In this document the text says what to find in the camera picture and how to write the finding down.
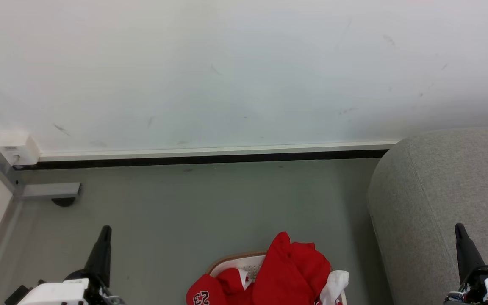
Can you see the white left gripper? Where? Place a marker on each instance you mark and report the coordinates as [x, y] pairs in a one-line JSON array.
[[53, 293]]

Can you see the plain red fleece garment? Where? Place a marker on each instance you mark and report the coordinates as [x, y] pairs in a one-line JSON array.
[[290, 271]]

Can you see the white laundry basket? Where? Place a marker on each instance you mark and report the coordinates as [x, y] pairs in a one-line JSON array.
[[237, 264]]

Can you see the grey fabric sofa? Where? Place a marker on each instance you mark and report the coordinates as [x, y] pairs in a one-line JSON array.
[[430, 190]]

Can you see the red jersey with white stripes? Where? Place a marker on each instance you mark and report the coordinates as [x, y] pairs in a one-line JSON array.
[[214, 290]]

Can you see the white garment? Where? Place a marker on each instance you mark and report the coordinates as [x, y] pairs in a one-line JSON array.
[[337, 281]]

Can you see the black round frame foot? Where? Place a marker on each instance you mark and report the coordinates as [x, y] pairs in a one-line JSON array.
[[63, 202]]

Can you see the white wall socket box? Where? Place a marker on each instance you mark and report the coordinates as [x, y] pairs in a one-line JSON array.
[[17, 148]]

